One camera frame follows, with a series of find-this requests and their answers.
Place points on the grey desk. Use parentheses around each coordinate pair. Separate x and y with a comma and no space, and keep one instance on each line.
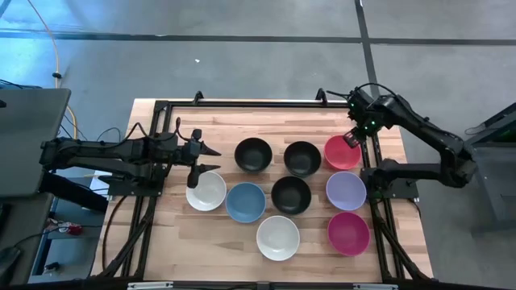
(28,141)

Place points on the small red object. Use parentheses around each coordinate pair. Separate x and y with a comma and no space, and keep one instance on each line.
(74,230)

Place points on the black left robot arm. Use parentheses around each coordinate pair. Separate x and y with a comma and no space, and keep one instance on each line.
(101,155)

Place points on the black bowl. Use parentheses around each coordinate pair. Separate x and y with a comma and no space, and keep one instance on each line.
(302,159)
(291,195)
(253,155)

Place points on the blue bowl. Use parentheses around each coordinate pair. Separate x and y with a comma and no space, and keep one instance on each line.
(246,202)

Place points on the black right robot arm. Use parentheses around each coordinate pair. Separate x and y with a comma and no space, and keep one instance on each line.
(423,129)

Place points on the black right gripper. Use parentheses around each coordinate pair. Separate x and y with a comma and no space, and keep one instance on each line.
(367,127)

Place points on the magenta bowl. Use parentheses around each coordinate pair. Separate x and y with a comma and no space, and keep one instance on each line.
(348,234)

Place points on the black metal table frame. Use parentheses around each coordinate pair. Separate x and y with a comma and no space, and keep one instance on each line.
(262,104)

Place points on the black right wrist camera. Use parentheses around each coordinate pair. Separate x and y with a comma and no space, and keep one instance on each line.
(356,104)

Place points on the grey metal cart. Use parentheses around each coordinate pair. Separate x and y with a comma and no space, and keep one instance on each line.
(496,173)

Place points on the lavender bowl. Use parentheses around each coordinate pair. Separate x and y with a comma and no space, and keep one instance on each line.
(346,191)

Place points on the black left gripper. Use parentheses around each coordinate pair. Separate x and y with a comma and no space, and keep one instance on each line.
(189,153)

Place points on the white bowl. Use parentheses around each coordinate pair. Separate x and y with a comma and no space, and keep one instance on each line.
(209,194)
(278,238)

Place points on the silver metal bracket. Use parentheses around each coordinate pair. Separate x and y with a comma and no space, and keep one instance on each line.
(149,285)
(375,286)

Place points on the red bowl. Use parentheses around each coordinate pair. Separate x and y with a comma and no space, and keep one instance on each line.
(338,157)

